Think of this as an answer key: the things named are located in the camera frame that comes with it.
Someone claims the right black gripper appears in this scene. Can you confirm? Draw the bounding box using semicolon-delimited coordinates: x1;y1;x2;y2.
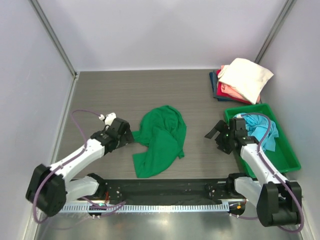
204;120;234;155

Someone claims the green t shirt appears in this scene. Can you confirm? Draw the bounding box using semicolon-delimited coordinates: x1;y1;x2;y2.
132;105;187;179

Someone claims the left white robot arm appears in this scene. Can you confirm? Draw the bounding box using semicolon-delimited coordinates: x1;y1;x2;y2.
25;113;134;217

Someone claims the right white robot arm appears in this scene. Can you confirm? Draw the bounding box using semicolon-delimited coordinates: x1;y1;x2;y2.
205;115;305;231

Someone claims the light blue t shirt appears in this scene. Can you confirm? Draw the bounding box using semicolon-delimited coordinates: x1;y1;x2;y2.
238;113;279;152

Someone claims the folded red t shirt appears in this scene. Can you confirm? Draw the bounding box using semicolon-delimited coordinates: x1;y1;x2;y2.
215;69;252;105

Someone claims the folded pink t shirt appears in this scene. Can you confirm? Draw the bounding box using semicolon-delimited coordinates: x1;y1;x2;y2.
220;83;247;101

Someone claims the folded navy t shirt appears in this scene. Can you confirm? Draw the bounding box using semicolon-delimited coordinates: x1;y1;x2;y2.
209;71;250;104

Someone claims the folded cream t shirt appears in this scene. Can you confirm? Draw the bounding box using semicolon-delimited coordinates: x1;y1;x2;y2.
217;58;274;105

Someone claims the green plastic tray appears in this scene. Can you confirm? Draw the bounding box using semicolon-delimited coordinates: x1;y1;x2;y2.
224;103;301;174

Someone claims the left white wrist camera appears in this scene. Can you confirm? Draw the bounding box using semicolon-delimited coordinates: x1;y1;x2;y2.
98;112;117;126

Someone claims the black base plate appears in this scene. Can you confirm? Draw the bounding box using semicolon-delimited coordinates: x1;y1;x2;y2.
87;178;245;206

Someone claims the slotted white cable duct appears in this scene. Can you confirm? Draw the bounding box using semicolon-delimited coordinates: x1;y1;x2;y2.
60;202;230;214

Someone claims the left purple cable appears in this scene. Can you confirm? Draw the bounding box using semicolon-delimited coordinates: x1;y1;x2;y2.
32;109;127;225

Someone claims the right aluminium frame post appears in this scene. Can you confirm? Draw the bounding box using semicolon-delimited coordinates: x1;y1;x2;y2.
254;0;297;64

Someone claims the aluminium frame post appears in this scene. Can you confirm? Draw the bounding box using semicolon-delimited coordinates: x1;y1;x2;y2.
28;0;77;78
254;0;297;64

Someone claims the left aluminium frame post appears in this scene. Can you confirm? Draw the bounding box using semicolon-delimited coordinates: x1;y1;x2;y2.
28;0;77;78

